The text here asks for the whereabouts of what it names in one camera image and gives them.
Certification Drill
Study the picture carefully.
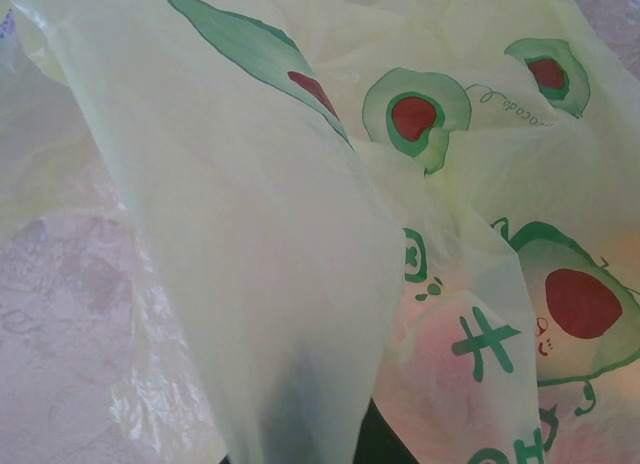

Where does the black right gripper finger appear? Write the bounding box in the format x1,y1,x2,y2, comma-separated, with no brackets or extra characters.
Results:
355,399,402,464

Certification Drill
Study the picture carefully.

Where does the yellow avocado print plastic bag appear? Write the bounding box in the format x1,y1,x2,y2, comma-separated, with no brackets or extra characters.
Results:
0,0,640,464

